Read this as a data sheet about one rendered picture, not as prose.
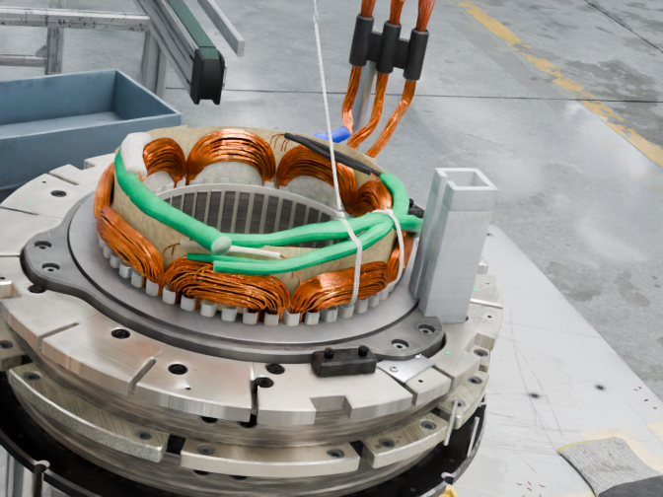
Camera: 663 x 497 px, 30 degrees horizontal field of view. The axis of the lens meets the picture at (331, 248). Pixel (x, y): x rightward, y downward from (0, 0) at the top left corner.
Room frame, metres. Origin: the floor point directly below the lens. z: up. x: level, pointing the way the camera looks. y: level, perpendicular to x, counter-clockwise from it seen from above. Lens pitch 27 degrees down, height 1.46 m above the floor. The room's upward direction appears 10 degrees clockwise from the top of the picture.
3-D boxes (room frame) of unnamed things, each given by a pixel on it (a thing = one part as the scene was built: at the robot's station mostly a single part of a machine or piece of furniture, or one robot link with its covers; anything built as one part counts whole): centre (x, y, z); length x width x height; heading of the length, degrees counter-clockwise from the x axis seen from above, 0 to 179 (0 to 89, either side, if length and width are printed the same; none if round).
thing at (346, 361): (0.57, -0.02, 1.10); 0.03 x 0.01 x 0.01; 116
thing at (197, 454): (0.53, 0.01, 1.06); 0.09 x 0.04 x 0.01; 116
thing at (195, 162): (0.75, 0.08, 1.12); 0.06 x 0.02 x 0.04; 116
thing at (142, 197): (0.62, 0.10, 1.15); 0.15 x 0.04 x 0.02; 26
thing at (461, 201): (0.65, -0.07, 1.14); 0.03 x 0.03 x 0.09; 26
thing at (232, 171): (0.75, 0.08, 1.12); 0.05 x 0.01 x 0.02; 116
